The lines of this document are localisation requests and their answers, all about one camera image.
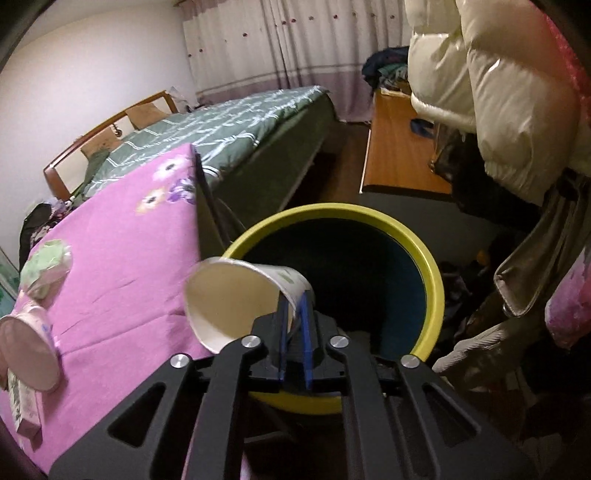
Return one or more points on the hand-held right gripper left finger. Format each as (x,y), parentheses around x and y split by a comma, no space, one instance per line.
(280,344)

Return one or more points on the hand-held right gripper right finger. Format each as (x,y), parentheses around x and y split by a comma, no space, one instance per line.
(305,344)

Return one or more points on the white paper cup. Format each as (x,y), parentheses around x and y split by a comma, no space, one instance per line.
(221,300)

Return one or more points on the yellow rimmed dark waste bin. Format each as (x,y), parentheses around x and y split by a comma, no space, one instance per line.
(415,258)

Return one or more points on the green print paper cup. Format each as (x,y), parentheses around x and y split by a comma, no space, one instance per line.
(46,267)

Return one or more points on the pink paper cup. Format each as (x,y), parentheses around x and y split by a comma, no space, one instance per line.
(27,346)

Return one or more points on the small green white carton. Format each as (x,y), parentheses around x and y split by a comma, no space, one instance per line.
(25,406)

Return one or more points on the dark clothes heap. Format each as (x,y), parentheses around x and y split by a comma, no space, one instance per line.
(461,290)

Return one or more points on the pink floral tablecloth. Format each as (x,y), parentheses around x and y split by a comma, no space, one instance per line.
(115,254)

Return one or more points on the wooden top cabinet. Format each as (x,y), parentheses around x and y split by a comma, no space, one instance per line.
(397,152)

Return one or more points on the green patterned quilt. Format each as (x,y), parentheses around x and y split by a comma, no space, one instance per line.
(207,124)

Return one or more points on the black garment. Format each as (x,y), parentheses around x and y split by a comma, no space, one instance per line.
(480,189)

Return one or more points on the beige coat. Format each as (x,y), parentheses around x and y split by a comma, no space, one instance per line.
(531,258)

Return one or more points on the blue small item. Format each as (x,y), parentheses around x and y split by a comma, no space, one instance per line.
(421,128)

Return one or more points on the pink floral cloth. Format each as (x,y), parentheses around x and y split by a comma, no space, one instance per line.
(570,300)

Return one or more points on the black bag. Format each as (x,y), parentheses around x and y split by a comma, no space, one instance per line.
(34,230)

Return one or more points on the wooden bed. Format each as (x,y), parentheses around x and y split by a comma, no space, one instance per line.
(83,143)

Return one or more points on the pile of dark clothes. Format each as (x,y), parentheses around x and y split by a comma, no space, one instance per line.
(385,67)

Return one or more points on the white and mauve curtain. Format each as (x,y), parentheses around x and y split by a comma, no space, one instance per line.
(277,41)

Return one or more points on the cream puffer jacket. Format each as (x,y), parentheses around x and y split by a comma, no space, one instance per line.
(508,92)

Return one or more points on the red dotted cloth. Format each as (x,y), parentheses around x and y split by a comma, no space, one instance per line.
(572,60)

